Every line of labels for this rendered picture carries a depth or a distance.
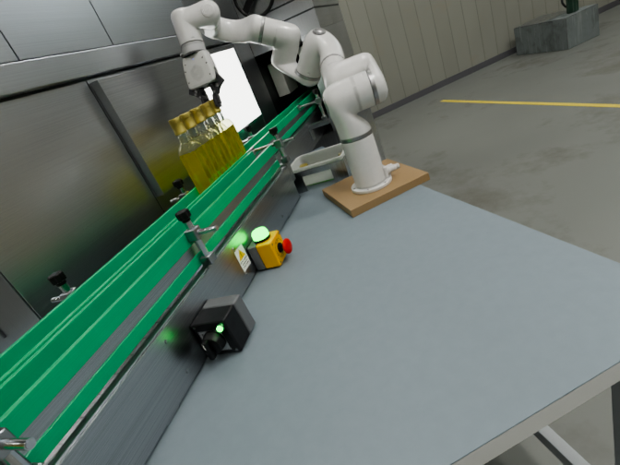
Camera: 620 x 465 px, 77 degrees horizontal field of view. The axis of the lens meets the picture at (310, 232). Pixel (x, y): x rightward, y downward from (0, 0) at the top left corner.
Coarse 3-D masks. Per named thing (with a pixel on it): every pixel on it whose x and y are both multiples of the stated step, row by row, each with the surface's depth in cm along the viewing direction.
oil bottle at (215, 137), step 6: (204, 132) 117; (210, 132) 117; (216, 132) 120; (210, 138) 117; (216, 138) 119; (216, 144) 118; (222, 144) 122; (222, 150) 121; (222, 156) 120; (228, 156) 123; (222, 162) 120; (228, 162) 122; (228, 168) 122
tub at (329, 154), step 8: (312, 152) 151; (320, 152) 150; (328, 152) 149; (336, 152) 148; (296, 160) 150; (304, 160) 153; (312, 160) 152; (320, 160) 151; (328, 160) 133; (336, 160) 133; (296, 168) 148; (304, 168) 137
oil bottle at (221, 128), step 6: (210, 126) 123; (216, 126) 122; (222, 126) 124; (222, 132) 123; (228, 132) 126; (222, 138) 123; (228, 138) 125; (228, 144) 124; (234, 144) 128; (228, 150) 124; (234, 150) 127; (234, 156) 126; (240, 156) 130
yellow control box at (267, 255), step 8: (272, 232) 100; (272, 240) 97; (280, 240) 101; (248, 248) 98; (256, 248) 97; (264, 248) 96; (272, 248) 96; (256, 256) 98; (264, 256) 98; (272, 256) 97; (280, 256) 99; (256, 264) 100; (264, 264) 99; (272, 264) 98; (280, 264) 98
